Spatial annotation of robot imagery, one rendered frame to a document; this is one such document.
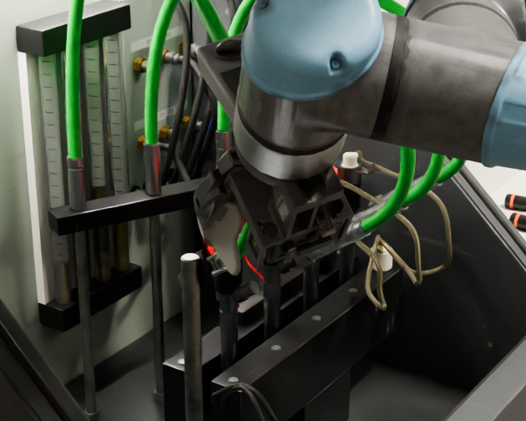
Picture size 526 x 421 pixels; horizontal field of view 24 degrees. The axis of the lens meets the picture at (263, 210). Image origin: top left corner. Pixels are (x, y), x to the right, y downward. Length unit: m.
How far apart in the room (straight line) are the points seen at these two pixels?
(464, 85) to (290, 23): 0.11
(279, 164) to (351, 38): 0.13
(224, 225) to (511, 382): 0.48
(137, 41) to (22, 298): 0.34
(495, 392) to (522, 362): 0.07
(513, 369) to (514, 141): 0.65
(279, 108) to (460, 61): 0.11
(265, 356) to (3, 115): 0.38
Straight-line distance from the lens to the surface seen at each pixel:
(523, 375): 1.33
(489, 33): 0.73
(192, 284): 1.06
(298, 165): 0.77
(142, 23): 1.49
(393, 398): 1.50
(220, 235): 0.95
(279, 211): 0.84
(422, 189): 1.26
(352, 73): 0.68
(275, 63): 0.67
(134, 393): 1.50
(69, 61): 1.26
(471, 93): 0.70
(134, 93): 1.49
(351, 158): 1.39
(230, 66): 0.89
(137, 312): 1.61
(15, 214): 1.38
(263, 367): 1.25
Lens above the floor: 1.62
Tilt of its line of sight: 23 degrees down
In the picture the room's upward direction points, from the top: straight up
